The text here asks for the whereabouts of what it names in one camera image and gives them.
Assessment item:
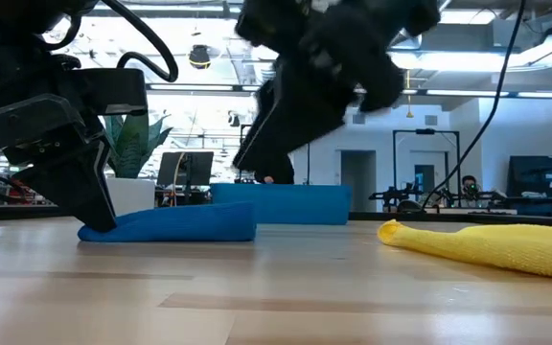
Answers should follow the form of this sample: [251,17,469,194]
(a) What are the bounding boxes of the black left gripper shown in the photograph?
[0,47,120,235]

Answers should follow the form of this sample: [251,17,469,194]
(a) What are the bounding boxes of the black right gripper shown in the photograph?
[231,0,407,173]

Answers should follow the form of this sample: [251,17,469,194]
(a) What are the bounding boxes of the blue microfiber towel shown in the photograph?
[77,200,258,243]

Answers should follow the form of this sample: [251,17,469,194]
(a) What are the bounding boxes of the yellow microfiber towel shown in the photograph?
[377,207,552,282]

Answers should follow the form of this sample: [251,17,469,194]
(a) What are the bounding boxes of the blue plastic basket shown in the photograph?
[210,182,354,226]

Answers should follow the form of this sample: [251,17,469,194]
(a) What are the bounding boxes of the green plant in white pot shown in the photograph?
[102,112,174,218]

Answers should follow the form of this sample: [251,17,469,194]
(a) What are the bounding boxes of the red storage bins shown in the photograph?
[7,175,35,205]

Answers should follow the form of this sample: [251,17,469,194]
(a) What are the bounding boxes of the grey door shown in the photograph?
[340,149,378,213]

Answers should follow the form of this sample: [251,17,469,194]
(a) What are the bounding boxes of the black background monitor pair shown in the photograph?
[155,150,216,189]

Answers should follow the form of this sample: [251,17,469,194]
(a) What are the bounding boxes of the black background robot rig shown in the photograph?
[368,183,510,213]

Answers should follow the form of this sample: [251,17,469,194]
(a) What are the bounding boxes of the large black background screen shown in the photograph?
[508,153,552,198]

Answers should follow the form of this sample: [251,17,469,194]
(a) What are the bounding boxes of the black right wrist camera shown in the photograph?
[234,0,306,55]

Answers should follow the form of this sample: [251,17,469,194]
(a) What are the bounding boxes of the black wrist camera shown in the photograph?
[70,66,150,117]
[234,0,306,55]

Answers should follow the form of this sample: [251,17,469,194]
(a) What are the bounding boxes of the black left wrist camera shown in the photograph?
[70,66,150,117]

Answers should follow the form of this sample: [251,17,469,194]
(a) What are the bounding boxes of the black ceiling dome camera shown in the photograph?
[188,43,212,71]

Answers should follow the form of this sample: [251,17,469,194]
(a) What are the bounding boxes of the yellow hanging ceiling cord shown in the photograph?
[403,69,415,120]

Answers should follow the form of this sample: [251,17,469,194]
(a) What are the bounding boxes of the black background gantry frame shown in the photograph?
[391,127,462,193]

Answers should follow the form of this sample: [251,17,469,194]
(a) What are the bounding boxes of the black left camera cable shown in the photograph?
[40,0,180,83]

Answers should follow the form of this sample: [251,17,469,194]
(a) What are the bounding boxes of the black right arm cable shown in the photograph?
[422,0,527,210]

